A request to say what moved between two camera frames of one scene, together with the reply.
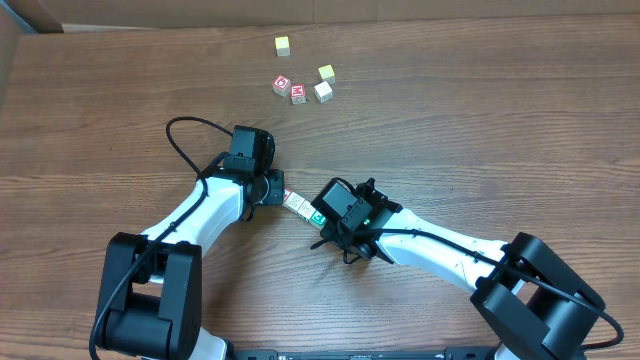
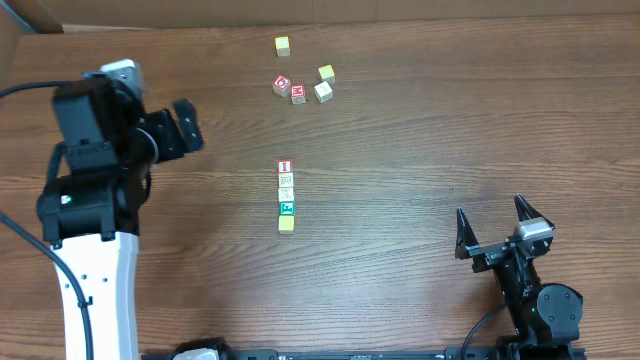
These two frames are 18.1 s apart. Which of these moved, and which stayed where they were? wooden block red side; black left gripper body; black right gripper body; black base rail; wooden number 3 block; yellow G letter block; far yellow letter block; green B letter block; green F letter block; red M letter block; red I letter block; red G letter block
Moved: red I letter block; wooden block red side; black right gripper body; green B letter block; black left gripper body; green F letter block
Stayed: red G letter block; wooden number 3 block; red M letter block; far yellow letter block; yellow G letter block; black base rail
